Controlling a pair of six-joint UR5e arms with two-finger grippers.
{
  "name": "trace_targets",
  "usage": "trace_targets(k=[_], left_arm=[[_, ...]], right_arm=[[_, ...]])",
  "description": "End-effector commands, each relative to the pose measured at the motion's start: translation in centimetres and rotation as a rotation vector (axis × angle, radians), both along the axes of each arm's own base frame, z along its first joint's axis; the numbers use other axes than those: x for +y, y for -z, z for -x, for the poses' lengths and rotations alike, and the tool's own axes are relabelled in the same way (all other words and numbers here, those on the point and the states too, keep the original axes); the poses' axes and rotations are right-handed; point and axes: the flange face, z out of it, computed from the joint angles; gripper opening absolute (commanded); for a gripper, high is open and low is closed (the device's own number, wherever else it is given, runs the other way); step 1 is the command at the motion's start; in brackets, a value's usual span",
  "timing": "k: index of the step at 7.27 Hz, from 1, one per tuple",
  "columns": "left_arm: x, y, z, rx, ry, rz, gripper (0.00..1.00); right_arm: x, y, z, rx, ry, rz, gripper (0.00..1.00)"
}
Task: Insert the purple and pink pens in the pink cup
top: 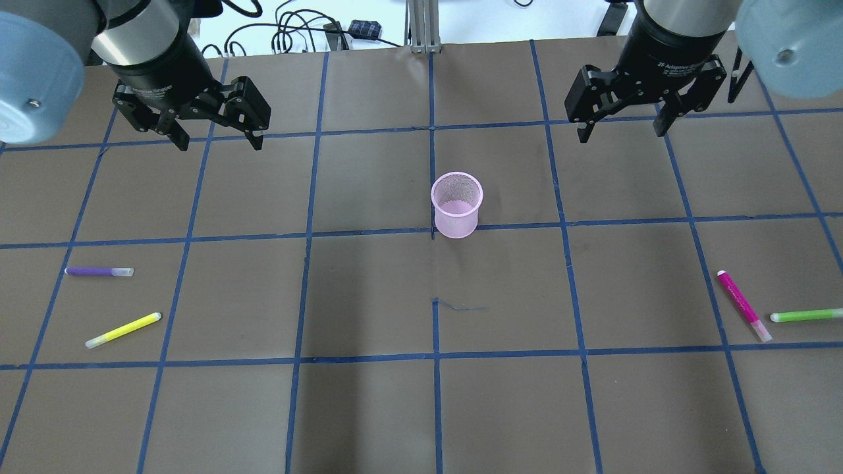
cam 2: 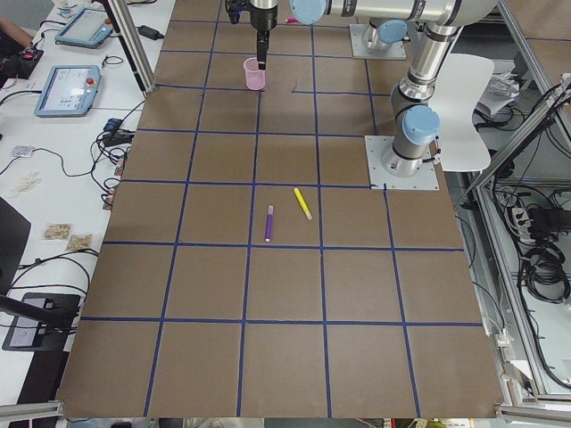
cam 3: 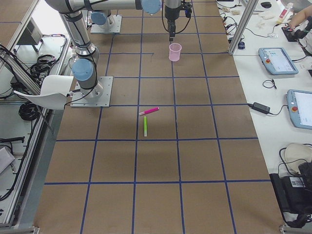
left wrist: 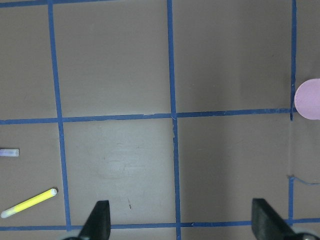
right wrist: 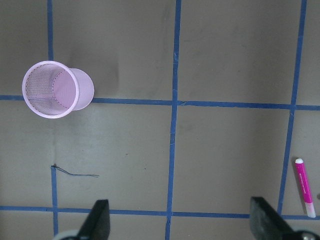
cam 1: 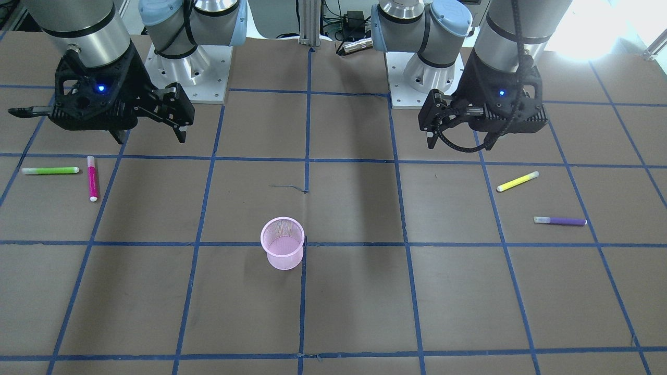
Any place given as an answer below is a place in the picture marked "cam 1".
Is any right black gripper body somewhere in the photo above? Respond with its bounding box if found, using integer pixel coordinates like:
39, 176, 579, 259
48, 42, 166, 144

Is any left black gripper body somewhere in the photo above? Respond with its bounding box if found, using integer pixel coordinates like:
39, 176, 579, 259
449, 50, 549, 134

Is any pink pen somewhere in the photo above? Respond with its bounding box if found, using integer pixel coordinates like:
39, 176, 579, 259
87, 156, 100, 202

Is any purple pen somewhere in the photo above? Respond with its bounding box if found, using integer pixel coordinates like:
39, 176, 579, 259
533, 216, 588, 227

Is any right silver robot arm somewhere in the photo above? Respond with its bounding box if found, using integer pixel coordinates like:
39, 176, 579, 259
8, 1, 248, 144

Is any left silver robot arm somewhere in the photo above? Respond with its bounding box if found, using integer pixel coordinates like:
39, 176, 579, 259
370, 1, 570, 153

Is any pink mesh cup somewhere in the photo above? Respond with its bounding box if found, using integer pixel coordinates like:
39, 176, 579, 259
260, 217, 305, 270

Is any green pen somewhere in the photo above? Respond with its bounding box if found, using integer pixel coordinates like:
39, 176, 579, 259
21, 167, 80, 176

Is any yellow pen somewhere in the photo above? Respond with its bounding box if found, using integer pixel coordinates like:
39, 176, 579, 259
496, 171, 540, 192

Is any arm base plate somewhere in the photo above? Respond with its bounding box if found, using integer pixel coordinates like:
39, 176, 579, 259
385, 52, 464, 110
145, 45, 234, 105

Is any black corrugated cable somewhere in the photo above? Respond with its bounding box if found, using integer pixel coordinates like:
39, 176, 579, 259
437, 0, 531, 153

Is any silver connector with cables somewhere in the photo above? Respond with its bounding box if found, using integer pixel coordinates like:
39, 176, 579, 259
322, 10, 373, 56

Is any aluminium profile post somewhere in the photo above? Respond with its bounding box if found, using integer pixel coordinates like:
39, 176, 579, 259
296, 0, 323, 49

